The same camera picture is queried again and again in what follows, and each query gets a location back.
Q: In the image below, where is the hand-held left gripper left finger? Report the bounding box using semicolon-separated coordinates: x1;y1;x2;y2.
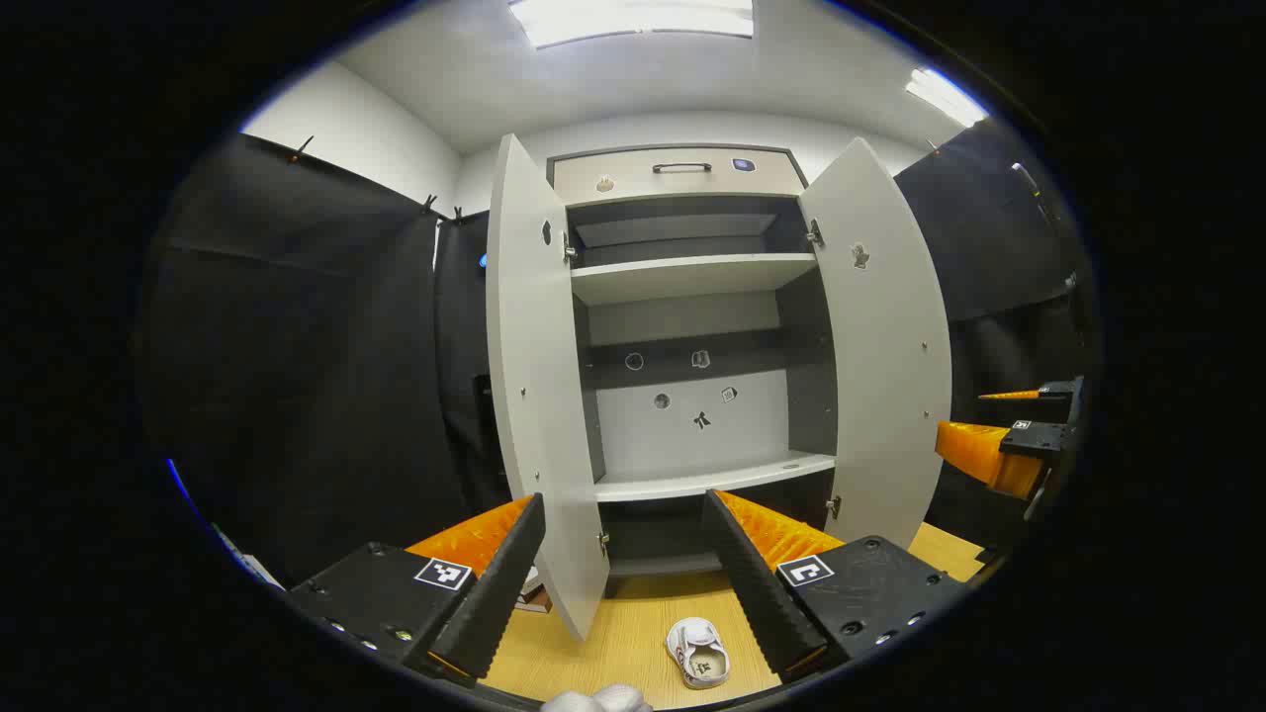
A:
285;492;547;685

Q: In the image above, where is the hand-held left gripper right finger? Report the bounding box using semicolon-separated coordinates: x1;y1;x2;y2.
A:
700;489;975;685

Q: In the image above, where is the white canvas shoe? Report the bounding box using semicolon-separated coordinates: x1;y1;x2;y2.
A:
665;617;731;690

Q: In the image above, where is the light grey cabinet door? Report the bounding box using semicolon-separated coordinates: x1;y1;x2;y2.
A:
798;136;953;550
485;133;611;644

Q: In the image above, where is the grey shoe cabinet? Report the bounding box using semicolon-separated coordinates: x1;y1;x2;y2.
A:
547;145;842;599

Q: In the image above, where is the beige cabinet drawer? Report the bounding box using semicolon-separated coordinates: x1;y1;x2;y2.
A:
551;147;807;206

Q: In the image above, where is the black backdrop cloth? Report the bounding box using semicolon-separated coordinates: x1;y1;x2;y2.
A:
138;119;1094;586

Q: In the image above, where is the small ceiling light panel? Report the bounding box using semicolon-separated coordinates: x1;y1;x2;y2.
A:
905;66;990;129

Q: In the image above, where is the large ceiling light panel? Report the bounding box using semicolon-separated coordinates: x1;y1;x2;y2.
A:
507;0;755;50

